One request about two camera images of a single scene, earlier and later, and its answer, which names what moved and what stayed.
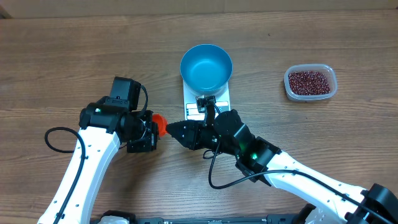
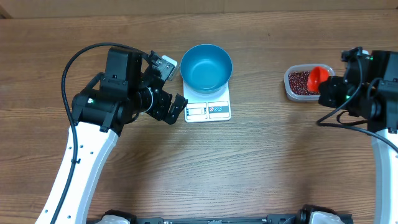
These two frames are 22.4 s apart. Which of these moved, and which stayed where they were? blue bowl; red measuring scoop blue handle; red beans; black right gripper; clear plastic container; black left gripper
Moved: red measuring scoop blue handle; black right gripper; black left gripper
Stayed: red beans; clear plastic container; blue bowl
